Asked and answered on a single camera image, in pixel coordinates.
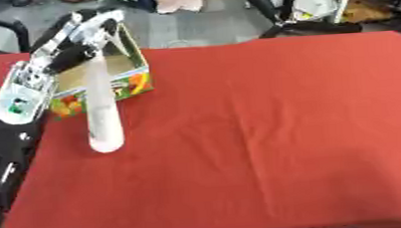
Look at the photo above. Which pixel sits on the brown cardboard box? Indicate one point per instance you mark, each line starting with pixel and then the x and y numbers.
pixel 366 9

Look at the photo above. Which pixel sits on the black chair with star base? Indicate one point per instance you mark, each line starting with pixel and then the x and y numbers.
pixel 297 27

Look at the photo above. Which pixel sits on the cardboard box with colourful print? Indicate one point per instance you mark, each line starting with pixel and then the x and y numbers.
pixel 128 85

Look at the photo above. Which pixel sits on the white plastic bottle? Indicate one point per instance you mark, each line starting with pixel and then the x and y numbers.
pixel 103 125

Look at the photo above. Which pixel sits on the black office chair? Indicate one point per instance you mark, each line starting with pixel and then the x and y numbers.
pixel 6 23

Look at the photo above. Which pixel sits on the white bag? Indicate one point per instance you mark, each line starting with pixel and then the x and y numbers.
pixel 314 1

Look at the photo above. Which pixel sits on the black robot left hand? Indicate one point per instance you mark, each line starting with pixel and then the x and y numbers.
pixel 70 56

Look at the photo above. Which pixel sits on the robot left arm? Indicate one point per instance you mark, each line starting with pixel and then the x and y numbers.
pixel 3 158

